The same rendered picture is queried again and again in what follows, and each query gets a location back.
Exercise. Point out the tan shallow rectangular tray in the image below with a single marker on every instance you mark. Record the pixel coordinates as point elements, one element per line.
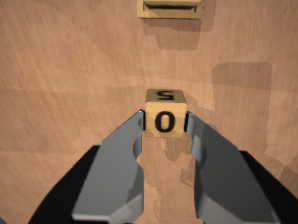
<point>144,12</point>

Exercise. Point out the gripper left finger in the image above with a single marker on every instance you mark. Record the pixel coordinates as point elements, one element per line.
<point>105,186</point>

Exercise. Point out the tan cube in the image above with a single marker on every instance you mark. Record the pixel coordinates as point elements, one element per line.
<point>172,4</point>
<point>165,113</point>

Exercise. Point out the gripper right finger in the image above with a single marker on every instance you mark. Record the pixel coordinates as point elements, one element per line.
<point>233,187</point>

